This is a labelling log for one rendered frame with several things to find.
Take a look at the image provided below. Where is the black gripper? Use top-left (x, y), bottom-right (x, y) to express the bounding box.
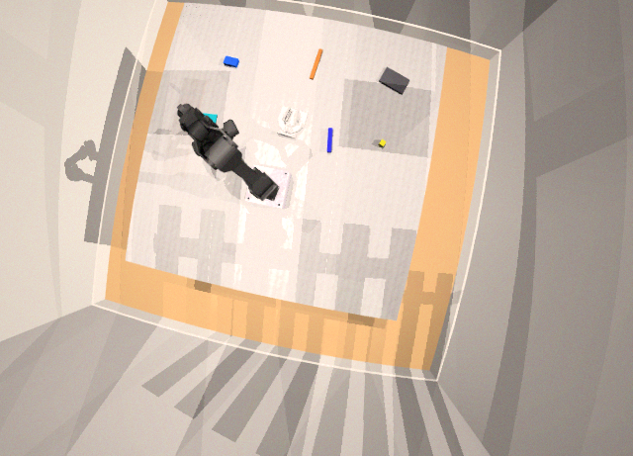
top-left (192, 119), bottom-right (239, 156)

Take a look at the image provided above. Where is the orange flat bar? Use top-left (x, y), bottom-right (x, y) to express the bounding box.
top-left (309, 49), bottom-right (322, 80)

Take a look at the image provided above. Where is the blue rectangular bar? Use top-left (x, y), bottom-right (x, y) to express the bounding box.
top-left (327, 128), bottom-right (333, 153)

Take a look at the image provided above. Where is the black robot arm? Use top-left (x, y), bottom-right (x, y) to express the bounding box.
top-left (177, 103), bottom-right (279, 201)

